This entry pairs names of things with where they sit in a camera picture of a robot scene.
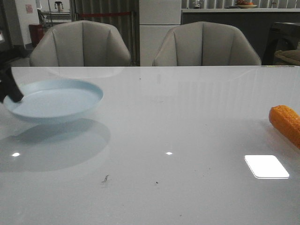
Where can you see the tan cushion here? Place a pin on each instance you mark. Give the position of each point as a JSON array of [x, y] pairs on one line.
[[291, 57]]

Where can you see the orange toy corn cob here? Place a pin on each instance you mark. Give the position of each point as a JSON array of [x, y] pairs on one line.
[[287, 122]]

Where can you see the white cabinet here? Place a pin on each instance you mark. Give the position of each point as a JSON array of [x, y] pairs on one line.
[[156, 18]]

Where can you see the light blue round plate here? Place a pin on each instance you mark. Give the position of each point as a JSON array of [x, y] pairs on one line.
[[55, 101]]

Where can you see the grey counter with white top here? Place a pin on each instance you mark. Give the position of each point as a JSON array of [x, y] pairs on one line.
[[254, 23]]

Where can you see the beige armchair left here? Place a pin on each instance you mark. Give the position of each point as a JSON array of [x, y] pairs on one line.
[[81, 44]]

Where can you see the beige armchair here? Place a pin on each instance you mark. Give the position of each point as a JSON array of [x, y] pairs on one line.
[[206, 44], [81, 44]]

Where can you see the fruit bowl on counter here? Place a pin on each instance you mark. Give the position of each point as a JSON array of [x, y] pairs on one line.
[[245, 4]]

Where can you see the red barrier belt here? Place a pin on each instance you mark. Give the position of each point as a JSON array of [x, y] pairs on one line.
[[106, 14]]

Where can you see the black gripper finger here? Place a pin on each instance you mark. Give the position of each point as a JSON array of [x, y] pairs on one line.
[[8, 86]]

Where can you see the red trash bin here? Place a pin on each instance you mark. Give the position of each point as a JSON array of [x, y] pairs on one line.
[[36, 33]]

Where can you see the beige armchair right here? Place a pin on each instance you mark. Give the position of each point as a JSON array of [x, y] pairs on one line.
[[206, 44]]

